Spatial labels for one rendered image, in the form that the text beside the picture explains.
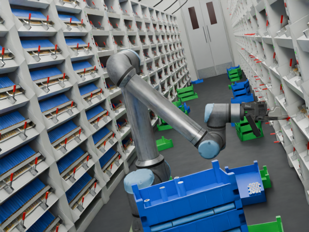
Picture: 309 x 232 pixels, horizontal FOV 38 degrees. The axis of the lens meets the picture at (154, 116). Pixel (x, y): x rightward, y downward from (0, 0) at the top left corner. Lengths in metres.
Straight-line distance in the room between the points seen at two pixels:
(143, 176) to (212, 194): 0.83
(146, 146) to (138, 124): 0.12
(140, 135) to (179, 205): 0.93
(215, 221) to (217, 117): 0.81
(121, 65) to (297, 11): 0.83
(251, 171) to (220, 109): 0.85
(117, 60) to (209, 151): 0.58
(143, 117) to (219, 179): 0.78
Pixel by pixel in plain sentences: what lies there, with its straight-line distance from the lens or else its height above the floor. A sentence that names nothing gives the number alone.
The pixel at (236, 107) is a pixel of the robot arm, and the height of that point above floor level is 0.62.
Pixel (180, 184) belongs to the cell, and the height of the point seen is 0.55.
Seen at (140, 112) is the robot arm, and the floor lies 0.69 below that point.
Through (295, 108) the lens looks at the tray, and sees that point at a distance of 2.29.
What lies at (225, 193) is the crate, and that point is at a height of 0.51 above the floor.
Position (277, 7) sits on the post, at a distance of 2.25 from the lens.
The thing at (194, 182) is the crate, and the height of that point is 0.50.
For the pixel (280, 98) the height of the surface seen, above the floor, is 0.50.
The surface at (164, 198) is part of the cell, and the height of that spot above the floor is 0.52.
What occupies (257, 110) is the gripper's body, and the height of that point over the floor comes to 0.59.
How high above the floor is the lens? 0.96
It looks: 8 degrees down
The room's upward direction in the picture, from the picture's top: 15 degrees counter-clockwise
